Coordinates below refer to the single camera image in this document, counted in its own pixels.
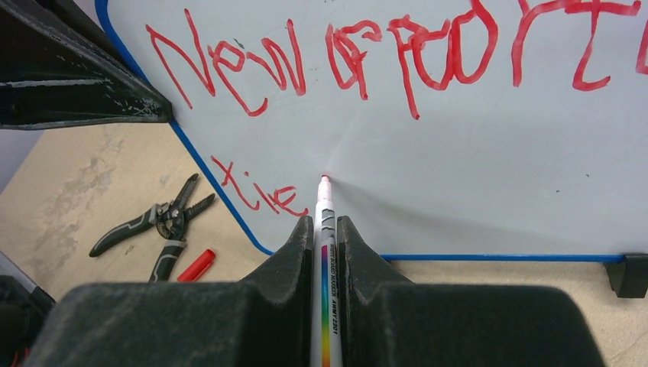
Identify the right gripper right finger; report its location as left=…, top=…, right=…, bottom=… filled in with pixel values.
left=337, top=216, right=604, bottom=366

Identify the blue framed whiteboard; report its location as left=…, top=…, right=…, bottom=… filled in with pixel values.
left=94, top=0, right=648, bottom=300

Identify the red marker cap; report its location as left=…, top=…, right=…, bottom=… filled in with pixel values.
left=177, top=248, right=216, bottom=282

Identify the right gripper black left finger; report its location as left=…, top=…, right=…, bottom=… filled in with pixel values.
left=25, top=216, right=313, bottom=366

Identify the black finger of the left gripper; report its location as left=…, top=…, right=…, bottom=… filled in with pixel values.
left=1, top=1, right=173, bottom=130

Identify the black handled wire stripper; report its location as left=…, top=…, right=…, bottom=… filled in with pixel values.
left=89, top=173, right=216, bottom=283

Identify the white red marker pen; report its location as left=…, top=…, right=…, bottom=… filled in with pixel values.
left=309, top=175, right=343, bottom=366

